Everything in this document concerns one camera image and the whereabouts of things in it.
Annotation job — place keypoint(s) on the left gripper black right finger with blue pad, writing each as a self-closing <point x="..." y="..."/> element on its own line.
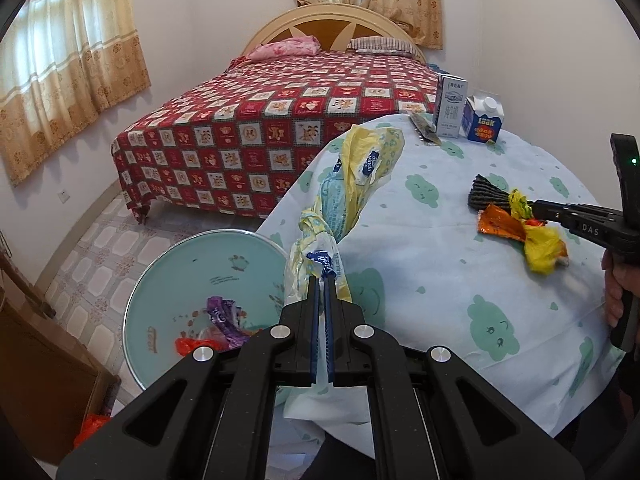
<point x="432" y="415"/>

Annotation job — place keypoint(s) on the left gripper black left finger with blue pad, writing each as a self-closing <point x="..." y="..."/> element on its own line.
<point x="210" y="415"/>

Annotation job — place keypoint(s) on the yellow wrapper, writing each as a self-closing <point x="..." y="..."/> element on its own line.
<point x="544" y="248"/>

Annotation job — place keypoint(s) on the red plastic bag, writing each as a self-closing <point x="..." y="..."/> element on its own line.
<point x="184" y="346"/>

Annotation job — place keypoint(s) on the purple foil wrapper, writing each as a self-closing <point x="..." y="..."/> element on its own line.
<point x="227" y="322"/>

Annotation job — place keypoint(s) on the black foam net sleeve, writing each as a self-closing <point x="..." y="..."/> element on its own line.
<point x="483" y="193"/>

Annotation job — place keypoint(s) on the yellow white plastic bag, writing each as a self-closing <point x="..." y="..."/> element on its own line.
<point x="365" y="163"/>

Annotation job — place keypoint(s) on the orange snack wrapper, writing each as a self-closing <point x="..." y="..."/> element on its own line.
<point x="495" y="221"/>

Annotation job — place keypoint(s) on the teal cartoon trash bin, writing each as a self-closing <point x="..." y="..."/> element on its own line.
<point x="239" y="270"/>

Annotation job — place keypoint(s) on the person's right hand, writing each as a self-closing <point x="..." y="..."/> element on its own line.
<point x="617" y="278"/>

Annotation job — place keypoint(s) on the red bag on floor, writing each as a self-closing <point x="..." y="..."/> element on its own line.
<point x="91" y="424"/>

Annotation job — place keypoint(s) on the white tablecloth green clouds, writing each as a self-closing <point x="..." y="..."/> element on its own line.
<point x="419" y="268"/>

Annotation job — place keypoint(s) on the brown wooden cabinet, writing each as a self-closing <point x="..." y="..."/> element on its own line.
<point x="50" y="382"/>

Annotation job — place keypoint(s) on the blue white gable carton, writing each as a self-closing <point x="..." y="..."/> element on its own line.
<point x="482" y="118"/>

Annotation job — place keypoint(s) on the tall white milk carton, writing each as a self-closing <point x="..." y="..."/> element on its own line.
<point x="451" y="94"/>

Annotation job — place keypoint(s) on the red patterned bedspread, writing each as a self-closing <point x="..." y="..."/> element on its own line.
<point x="237" y="142"/>

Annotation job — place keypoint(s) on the striped pillow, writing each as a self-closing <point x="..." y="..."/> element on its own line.
<point x="379" y="43"/>

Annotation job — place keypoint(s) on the cream wooden headboard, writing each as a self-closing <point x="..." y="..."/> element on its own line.
<point x="333" y="24"/>

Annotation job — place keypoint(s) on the pink pillow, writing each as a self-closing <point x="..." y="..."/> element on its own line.
<point x="295" y="46"/>

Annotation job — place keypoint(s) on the beige curtain left window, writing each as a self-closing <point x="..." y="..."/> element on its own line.
<point x="64" y="63"/>

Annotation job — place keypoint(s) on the white wall socket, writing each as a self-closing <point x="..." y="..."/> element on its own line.
<point x="63" y="196"/>

